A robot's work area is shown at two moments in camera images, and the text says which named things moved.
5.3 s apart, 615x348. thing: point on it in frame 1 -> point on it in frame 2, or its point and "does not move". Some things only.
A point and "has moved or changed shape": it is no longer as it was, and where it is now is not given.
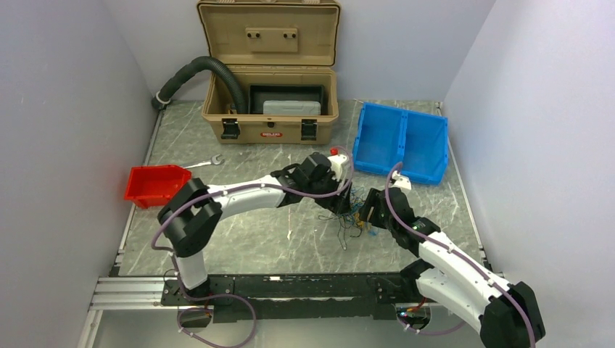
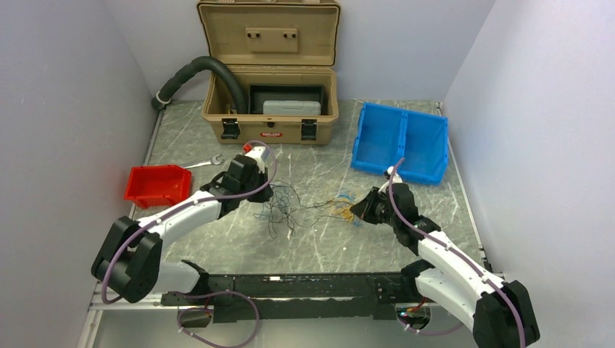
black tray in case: [260, 93] does not move
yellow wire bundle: [360, 223] has moved or changed shape
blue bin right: [426, 147] does not move
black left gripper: [341, 203] -> [264, 196]
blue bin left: [379, 141] does not move
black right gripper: [371, 201] does not move
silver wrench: [214, 160] does not move
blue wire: [357, 199] has moved or changed shape
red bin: [154, 185] does not move
